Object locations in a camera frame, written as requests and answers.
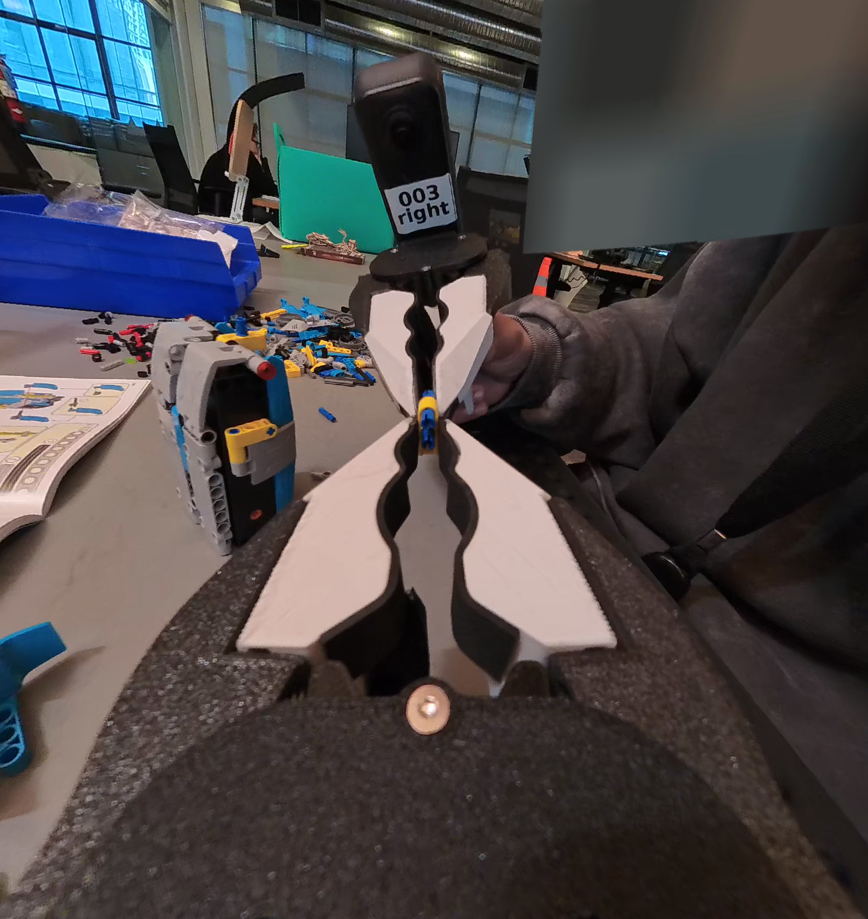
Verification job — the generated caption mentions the person's right hand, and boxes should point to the person's right hand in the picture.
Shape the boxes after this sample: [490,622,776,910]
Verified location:
[468,314,540,422]

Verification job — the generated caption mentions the blue storage bin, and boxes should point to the blue storage bin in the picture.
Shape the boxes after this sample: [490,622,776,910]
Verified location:
[0,194,263,324]

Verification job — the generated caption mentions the empty clear plastic bags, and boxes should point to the empty clear plastic bags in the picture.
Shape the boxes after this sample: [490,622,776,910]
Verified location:
[43,183,243,254]

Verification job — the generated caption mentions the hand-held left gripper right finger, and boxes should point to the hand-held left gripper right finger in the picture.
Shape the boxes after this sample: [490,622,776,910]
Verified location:
[438,418,618,699]

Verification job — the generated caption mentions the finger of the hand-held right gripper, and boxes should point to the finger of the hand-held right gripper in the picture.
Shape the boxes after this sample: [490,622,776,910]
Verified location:
[433,275,495,425]
[364,289,422,419]

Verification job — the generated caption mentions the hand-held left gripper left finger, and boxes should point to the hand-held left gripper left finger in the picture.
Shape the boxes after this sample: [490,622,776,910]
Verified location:
[236,418,428,681]

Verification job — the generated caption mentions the wooden puzzle model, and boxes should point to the wooden puzzle model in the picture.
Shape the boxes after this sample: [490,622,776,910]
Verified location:
[301,230,368,265]

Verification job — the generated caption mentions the instruction booklet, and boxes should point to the instruction booklet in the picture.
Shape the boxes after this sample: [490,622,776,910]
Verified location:
[0,373,152,570]

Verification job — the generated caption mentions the large paned window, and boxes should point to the large paned window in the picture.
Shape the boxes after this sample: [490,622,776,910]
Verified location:
[0,0,166,126]

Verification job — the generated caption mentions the pile of building parts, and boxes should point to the pile of building parts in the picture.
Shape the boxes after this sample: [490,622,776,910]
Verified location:
[215,294,378,389]

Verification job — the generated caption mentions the blue curved panel piece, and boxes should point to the blue curved panel piece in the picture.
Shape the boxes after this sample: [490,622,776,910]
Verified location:
[0,621,67,781]

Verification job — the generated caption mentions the black monitor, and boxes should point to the black monitor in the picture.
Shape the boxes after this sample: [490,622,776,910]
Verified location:
[0,68,47,195]

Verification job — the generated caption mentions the green plastic board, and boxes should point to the green plastic board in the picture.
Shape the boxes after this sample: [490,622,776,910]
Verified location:
[272,123,397,254]

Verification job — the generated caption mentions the black office chair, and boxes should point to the black office chair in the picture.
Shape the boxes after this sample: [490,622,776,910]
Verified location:
[143,122,200,214]

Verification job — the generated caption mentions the plywood stand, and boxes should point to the plywood stand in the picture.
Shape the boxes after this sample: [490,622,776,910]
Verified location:
[226,99,256,220]

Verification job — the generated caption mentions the grey blue toy robot build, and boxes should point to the grey blue toy robot build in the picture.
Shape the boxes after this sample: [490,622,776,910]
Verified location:
[150,316,299,557]

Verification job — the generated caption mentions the grey desk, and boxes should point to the grey desk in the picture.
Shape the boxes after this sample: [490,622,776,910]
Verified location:
[0,237,421,891]

